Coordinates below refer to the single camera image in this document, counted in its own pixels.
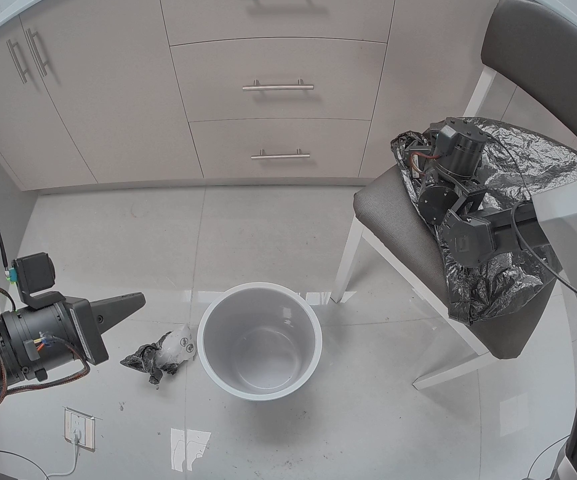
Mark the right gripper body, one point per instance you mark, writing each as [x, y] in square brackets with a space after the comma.
[421, 160]

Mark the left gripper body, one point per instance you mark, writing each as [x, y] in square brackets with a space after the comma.
[43, 338]

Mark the black plastic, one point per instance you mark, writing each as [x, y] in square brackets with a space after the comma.
[141, 358]

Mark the black plastic bag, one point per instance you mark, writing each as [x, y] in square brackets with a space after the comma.
[528, 158]

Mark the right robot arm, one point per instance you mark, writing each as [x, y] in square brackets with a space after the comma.
[563, 218]

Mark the white trash bin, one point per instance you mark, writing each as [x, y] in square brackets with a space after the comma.
[248, 368]

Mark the grey white chair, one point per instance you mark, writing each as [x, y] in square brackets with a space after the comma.
[383, 208]

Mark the beige cabinet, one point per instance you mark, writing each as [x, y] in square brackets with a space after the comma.
[118, 118]

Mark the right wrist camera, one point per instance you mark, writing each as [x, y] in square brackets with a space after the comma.
[449, 139]

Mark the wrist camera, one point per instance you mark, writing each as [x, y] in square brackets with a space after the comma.
[449, 139]
[35, 275]

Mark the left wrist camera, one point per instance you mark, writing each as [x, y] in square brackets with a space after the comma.
[35, 275]

